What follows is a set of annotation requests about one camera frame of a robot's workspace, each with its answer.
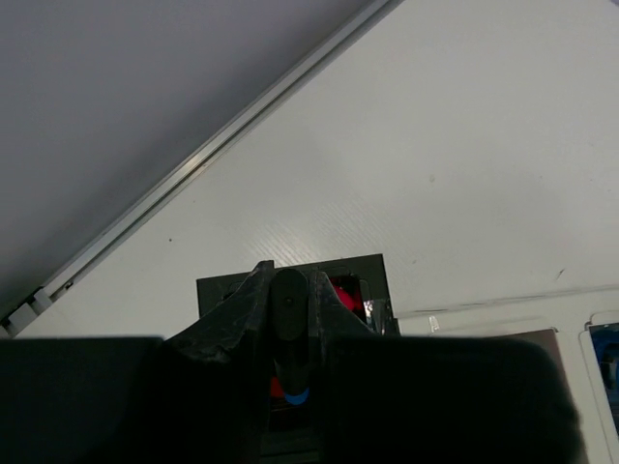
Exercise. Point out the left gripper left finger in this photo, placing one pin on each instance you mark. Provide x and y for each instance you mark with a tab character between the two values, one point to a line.
201	396

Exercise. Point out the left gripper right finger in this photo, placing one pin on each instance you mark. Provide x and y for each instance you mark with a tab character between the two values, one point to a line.
427	399

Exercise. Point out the pink highlighter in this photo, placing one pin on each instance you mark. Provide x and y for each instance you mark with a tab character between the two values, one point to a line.
348	289

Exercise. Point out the black mesh organizer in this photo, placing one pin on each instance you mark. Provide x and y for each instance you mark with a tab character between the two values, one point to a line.
361	285

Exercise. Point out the aluminium table edge rail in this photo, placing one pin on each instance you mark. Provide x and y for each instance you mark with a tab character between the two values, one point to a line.
15	320

